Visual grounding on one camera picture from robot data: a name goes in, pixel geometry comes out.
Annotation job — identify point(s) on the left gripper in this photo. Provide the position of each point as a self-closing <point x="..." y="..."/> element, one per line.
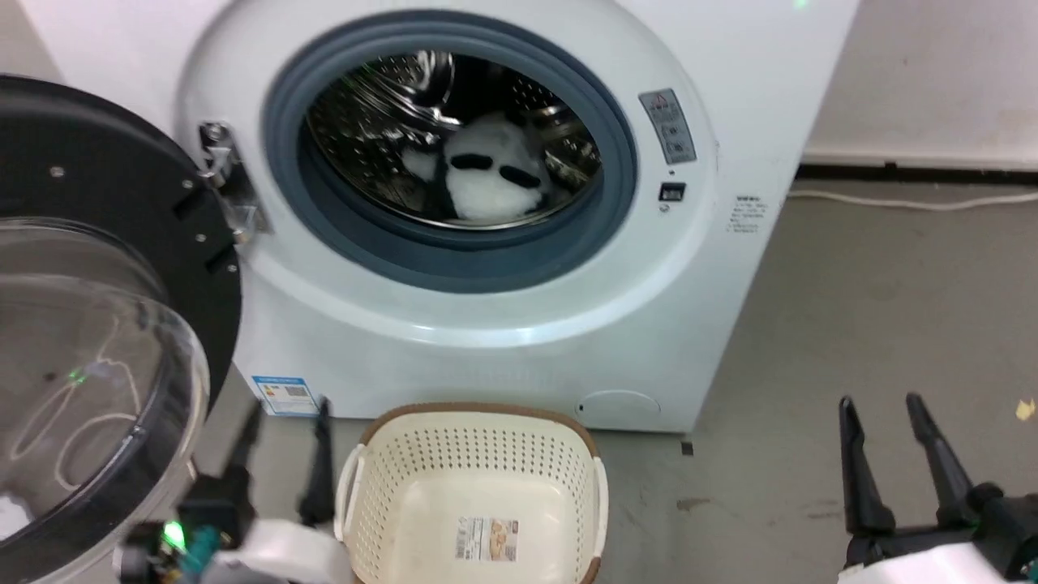
<point x="223" y="519"/>

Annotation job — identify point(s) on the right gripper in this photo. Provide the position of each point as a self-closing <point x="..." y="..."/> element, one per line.
<point x="973" y="543"/>

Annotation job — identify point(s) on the black and white panda plush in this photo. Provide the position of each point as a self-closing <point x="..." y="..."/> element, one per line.
<point x="491" y="174"/>

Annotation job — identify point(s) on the cream perforated laundry basket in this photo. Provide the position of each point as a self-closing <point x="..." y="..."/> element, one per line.
<point x="478" y="478"/>

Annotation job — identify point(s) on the printed basket label sticker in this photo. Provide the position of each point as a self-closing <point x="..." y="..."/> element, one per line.
<point x="486" y="539"/>

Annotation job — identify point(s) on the white front-load washing machine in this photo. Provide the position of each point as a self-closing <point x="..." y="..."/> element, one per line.
<point x="730" y="73"/>

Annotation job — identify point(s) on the blue energy label sticker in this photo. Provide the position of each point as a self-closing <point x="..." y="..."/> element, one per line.
<point x="285" y="396"/>

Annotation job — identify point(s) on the yellow paper scrap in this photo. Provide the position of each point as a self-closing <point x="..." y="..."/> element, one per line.
<point x="1026" y="410"/>

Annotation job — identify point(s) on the chrome door hinge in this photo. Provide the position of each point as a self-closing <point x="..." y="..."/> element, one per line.
<point x="229" y="182"/>

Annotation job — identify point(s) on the round drain filter cover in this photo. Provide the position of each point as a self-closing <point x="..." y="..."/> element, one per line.
<point x="620" y="408"/>

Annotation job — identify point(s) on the black round glass washer door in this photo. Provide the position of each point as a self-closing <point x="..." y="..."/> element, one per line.
<point x="105" y="203"/>

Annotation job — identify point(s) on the black door latch socket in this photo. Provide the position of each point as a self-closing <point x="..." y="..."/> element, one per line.
<point x="672" y="192"/>

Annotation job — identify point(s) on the grey warning sticker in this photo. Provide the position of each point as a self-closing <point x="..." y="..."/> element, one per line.
<point x="668" y="126"/>

